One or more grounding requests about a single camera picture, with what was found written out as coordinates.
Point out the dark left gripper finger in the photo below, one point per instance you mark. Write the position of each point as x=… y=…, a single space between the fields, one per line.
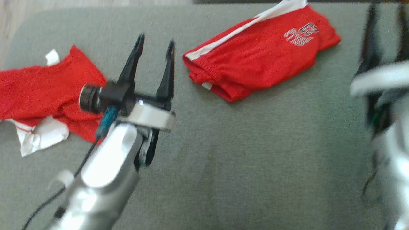
x=167 y=76
x=132 y=60

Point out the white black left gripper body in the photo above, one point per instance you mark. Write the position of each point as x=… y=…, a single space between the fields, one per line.
x=150 y=116

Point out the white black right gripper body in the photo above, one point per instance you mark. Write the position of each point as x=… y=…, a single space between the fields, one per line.
x=380 y=80

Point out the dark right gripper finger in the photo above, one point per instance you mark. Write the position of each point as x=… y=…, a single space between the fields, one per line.
x=404 y=35
x=372 y=48

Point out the red shorts with white stripe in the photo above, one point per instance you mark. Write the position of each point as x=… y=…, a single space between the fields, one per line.
x=262 y=60

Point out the red jersey with white sleeves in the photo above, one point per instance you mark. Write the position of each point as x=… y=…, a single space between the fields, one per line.
x=41 y=92

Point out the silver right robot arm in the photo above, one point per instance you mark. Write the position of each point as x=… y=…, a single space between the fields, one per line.
x=396 y=159

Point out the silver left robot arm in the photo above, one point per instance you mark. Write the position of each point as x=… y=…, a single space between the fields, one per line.
x=105 y=172

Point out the yellow and grey sofa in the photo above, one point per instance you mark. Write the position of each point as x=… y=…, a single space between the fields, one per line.
x=255 y=159

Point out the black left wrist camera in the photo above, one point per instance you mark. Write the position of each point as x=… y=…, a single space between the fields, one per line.
x=90 y=99

